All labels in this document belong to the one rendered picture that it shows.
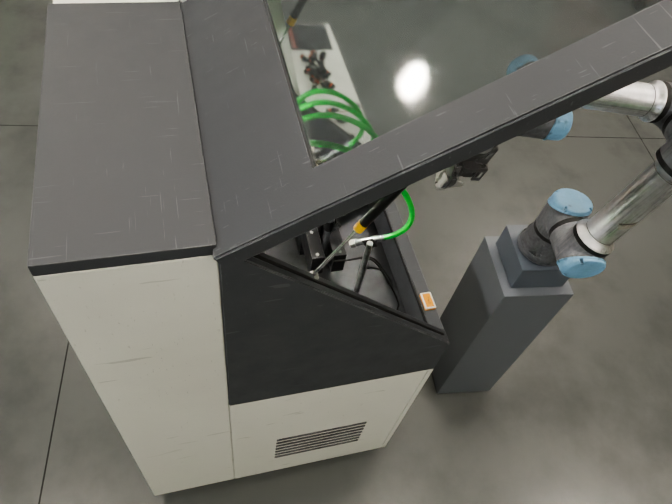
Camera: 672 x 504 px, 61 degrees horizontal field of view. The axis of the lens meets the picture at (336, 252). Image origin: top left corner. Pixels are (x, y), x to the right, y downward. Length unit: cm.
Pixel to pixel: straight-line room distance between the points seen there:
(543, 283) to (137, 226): 133
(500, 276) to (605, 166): 203
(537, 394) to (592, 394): 26
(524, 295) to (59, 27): 146
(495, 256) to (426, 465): 92
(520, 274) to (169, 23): 120
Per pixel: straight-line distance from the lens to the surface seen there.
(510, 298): 189
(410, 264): 164
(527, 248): 184
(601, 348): 297
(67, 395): 253
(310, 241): 159
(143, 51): 130
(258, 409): 162
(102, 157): 108
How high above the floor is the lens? 225
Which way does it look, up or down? 53 degrees down
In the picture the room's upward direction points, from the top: 12 degrees clockwise
